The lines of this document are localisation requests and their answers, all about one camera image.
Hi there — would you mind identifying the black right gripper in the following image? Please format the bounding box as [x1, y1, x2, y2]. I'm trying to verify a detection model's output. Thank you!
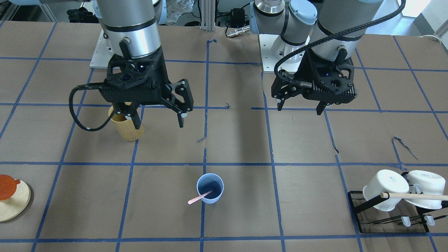
[100, 48, 194, 130]

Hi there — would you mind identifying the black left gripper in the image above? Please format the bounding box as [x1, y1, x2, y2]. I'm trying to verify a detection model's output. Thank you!
[272, 49, 357, 116]

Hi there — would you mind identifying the light blue plastic cup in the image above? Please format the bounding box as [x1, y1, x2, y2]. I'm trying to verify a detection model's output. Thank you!
[196, 173, 225, 204]

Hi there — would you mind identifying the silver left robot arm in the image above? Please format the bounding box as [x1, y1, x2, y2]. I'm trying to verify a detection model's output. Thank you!
[250, 0, 382, 115]

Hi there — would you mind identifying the bamboo wooden cup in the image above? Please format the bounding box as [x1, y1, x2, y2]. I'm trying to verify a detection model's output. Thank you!
[108, 106, 144, 141]

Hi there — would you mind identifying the silver cylindrical connector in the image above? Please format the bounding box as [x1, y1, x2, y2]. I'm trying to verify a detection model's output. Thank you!
[225, 25, 251, 38]

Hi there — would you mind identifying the white mug on rack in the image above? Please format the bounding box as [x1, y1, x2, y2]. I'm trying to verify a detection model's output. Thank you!
[363, 169, 410, 201]
[405, 170, 446, 210]

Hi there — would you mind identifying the wooden rack dowel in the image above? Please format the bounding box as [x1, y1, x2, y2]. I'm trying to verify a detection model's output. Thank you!
[379, 192, 448, 201]

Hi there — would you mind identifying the orange silicone lid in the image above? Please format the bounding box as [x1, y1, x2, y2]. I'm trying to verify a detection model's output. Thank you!
[0, 174, 21, 201]

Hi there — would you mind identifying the round wooden coaster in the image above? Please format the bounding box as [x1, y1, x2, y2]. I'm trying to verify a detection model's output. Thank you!
[0, 180, 32, 222]

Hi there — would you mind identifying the black braided cable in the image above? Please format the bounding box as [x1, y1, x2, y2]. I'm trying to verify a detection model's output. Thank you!
[274, 0, 406, 86]

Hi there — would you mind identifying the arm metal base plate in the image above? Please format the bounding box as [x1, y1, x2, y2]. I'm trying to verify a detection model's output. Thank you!
[90, 30, 114, 69]
[258, 35, 301, 74]

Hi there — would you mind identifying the black wire mug rack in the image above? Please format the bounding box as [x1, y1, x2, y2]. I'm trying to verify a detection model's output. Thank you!
[348, 171, 447, 233]

